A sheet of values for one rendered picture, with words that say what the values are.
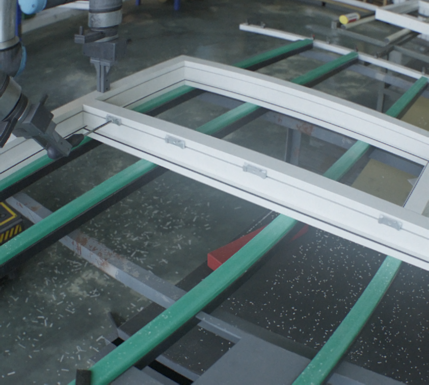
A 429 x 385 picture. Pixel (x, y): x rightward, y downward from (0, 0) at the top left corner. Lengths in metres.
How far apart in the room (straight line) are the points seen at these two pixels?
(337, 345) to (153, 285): 0.34
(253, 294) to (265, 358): 0.51
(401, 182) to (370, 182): 0.12
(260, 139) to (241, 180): 2.19
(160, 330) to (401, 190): 1.07
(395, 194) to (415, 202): 0.62
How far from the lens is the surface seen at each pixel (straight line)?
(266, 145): 3.21
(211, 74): 1.58
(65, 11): 5.53
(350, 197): 0.99
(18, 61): 1.94
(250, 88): 1.51
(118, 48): 1.32
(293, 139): 1.59
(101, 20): 1.31
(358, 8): 8.00
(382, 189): 1.65
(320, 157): 2.43
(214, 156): 1.11
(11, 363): 1.91
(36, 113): 1.04
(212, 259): 1.31
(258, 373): 0.75
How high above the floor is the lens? 1.44
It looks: 31 degrees down
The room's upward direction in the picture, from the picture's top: 3 degrees clockwise
